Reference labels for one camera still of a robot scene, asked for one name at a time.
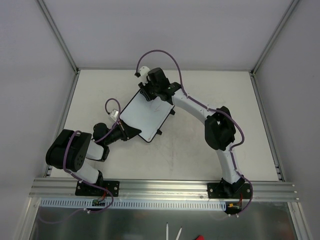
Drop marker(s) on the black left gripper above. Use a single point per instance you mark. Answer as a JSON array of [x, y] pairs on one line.
[[125, 131]]

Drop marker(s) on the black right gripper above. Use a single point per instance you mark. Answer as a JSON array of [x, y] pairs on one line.
[[147, 91]]

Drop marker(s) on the small black-framed whiteboard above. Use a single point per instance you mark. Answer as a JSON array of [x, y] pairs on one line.
[[147, 116]]

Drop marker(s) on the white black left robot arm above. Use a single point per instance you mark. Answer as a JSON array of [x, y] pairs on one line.
[[71, 150]]

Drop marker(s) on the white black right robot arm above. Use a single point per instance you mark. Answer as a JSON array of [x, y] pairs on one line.
[[219, 131]]

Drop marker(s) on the white stick left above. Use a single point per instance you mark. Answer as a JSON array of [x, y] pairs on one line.
[[167, 231]]

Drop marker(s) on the white stick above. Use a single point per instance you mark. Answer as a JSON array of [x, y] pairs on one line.
[[167, 231], [179, 233]]

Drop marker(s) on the white stick right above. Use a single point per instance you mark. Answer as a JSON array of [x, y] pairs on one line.
[[179, 233]]

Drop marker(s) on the red object at bottom edge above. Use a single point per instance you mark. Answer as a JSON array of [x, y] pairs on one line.
[[200, 237]]

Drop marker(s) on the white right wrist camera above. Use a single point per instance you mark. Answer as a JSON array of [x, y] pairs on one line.
[[142, 74]]

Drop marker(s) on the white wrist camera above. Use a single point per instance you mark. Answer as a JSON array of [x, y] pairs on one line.
[[142, 74], [114, 115]]

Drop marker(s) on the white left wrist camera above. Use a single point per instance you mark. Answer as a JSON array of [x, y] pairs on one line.
[[114, 115]]

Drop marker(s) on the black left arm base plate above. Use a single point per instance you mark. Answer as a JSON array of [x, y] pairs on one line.
[[85, 190]]

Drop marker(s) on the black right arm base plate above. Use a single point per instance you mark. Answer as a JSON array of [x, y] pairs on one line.
[[215, 190]]

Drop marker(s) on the white slotted cable duct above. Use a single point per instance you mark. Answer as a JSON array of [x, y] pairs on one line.
[[134, 204]]

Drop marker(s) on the left aluminium frame post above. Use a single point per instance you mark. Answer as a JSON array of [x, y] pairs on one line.
[[57, 34]]

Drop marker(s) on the aluminium frame post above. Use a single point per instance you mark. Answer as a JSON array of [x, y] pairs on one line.
[[57, 34], [275, 34]]

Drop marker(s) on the aluminium mounting rail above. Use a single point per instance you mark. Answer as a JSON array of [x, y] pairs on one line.
[[176, 190]]

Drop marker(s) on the right aluminium frame post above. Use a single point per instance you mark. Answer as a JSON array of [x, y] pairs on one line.
[[275, 34]]

